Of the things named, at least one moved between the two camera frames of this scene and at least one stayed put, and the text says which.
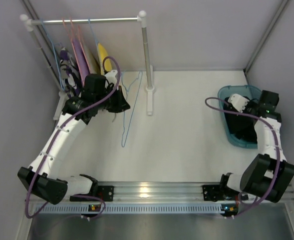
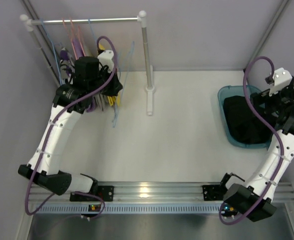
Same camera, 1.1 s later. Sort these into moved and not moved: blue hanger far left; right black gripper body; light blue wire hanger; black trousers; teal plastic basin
Moved: right black gripper body; light blue wire hanger
Not moved: blue hanger far left; teal plastic basin; black trousers
